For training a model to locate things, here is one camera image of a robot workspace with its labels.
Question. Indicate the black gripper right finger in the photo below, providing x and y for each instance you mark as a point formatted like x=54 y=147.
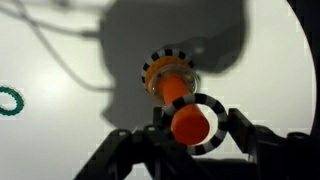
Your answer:
x=293 y=157

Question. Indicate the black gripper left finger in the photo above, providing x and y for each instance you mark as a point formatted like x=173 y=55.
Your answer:
x=163 y=157

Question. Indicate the orange ring holder post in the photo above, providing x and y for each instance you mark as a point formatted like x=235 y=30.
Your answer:
x=167 y=75

